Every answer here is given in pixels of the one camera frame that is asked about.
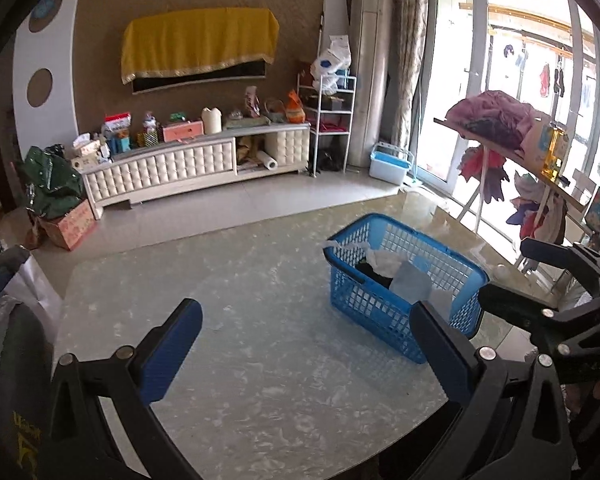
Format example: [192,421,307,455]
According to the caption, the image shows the yellow cloth covered TV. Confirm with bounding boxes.
[120,8,279,92]

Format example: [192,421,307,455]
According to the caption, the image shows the wooden clothes rack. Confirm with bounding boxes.
[434,118,593,244]

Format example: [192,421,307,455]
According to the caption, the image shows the orange bag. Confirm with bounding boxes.
[285,90,306,124]

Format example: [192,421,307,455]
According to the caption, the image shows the round wall plate upper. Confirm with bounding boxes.
[28,0,62,34]

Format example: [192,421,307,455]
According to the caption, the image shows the tall white air conditioner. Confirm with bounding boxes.
[348,0,393,168]

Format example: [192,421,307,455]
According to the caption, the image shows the pink box on cabinet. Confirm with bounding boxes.
[162,120,204,142]

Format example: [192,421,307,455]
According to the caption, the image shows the white metal shelf rack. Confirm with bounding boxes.
[297,70,358,177]

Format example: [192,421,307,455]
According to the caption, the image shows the pink cardboard box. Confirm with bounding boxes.
[40,200,96,252]

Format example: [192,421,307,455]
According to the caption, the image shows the paper roll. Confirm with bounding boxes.
[257,151,278,171]

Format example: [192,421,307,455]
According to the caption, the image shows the dark chair with yellow print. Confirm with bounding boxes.
[0,296,52,479]

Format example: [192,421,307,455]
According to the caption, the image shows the patterned curtain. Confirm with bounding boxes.
[392,0,429,148]

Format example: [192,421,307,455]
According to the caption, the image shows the white tufted TV cabinet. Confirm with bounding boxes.
[81,124,310,219]

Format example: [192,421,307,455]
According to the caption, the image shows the blue plastic basket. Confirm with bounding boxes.
[323,214,489,364]

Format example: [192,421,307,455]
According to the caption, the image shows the white plastic bags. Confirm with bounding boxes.
[311,35,351,96]

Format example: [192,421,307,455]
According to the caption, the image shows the white quilted cloth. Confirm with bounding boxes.
[322,240,408,278]

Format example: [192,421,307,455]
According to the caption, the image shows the round wall plate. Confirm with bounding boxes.
[27,68,54,108]
[28,0,62,34]

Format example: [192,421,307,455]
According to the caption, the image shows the white grey cloth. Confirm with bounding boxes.
[389,261,453,321]

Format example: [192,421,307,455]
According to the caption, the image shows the black plush toy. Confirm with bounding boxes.
[355,259,393,289]

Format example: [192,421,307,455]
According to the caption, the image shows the small white ball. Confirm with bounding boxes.
[493,263,509,282]

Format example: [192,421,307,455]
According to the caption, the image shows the green plastic bag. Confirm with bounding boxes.
[17,146,86,220]

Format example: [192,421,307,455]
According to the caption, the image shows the round wall plate lower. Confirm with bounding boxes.
[27,68,54,108]

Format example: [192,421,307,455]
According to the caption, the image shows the white jug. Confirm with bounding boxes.
[201,107,223,136]

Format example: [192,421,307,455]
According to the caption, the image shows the blue white storage bin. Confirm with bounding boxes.
[368,142,415,186]

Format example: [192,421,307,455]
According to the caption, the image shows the silver gift bag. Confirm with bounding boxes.
[4,250,62,344]

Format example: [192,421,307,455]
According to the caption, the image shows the pink clothes pile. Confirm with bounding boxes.
[445,90,550,151]

